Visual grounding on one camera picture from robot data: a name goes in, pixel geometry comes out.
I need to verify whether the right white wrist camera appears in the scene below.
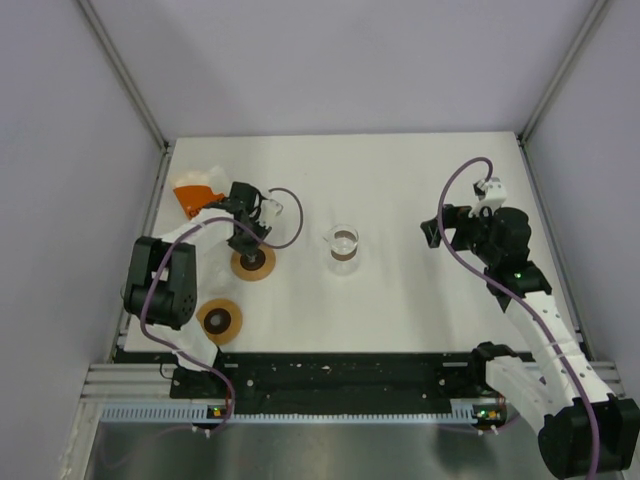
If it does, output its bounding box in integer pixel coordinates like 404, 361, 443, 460
469, 177, 507, 217

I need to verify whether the wooden rimmed glass dripper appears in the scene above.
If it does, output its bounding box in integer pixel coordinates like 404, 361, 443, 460
230, 247, 276, 282

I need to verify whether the grey slotted cable duct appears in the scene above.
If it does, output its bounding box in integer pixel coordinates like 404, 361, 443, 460
100, 403, 506, 426

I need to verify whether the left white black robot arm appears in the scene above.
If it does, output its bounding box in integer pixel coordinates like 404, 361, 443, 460
124, 182, 283, 397

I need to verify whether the glass carafe with wooden collar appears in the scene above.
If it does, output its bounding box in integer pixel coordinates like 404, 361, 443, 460
323, 224, 359, 276

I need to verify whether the orange white coffee filter bag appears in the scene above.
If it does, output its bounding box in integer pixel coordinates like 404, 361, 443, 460
170, 166, 231, 219

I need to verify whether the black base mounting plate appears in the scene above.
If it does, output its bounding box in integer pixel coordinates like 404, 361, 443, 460
112, 349, 536, 416

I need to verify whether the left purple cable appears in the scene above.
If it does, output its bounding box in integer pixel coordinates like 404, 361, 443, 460
139, 187, 304, 431

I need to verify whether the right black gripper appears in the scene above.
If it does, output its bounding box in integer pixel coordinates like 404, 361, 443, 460
421, 202, 500, 266

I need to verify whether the aluminium frame rail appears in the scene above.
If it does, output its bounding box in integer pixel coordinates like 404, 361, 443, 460
81, 364, 176, 401

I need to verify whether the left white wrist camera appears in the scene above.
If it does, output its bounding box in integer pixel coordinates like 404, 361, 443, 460
260, 198, 283, 226

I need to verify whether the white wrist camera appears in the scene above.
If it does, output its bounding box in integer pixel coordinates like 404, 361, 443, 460
260, 198, 283, 226
469, 177, 507, 217

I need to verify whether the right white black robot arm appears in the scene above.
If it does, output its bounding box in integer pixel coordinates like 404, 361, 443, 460
420, 204, 639, 479

